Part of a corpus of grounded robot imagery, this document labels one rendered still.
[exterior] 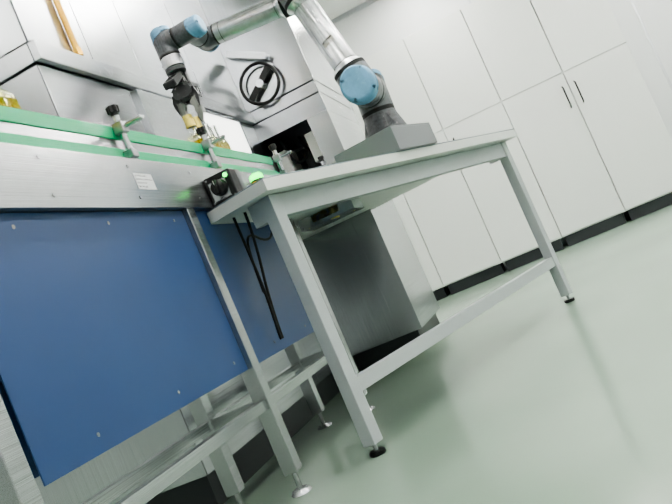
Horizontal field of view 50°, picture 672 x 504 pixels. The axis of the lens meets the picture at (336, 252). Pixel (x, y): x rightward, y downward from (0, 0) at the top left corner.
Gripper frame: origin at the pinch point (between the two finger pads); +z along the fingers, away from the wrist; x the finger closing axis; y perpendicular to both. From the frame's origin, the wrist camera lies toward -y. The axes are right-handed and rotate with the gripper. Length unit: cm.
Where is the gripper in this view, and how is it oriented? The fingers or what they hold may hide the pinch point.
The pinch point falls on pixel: (195, 120)
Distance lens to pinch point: 258.7
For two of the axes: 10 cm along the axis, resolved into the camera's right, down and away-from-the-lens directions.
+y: 2.5, -0.6, 9.7
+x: -8.8, 4.0, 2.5
